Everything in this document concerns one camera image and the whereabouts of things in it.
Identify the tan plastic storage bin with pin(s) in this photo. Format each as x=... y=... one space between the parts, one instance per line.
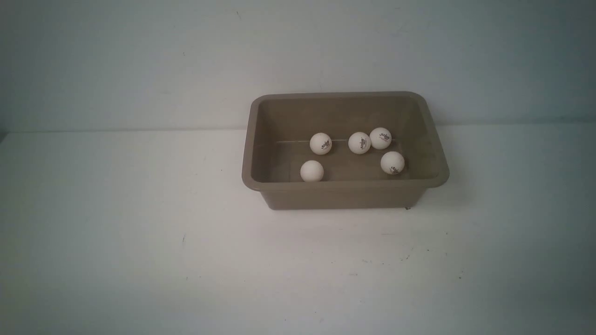
x=279 y=130

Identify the white ping-pong ball with logo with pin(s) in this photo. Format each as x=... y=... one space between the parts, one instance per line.
x=320 y=143

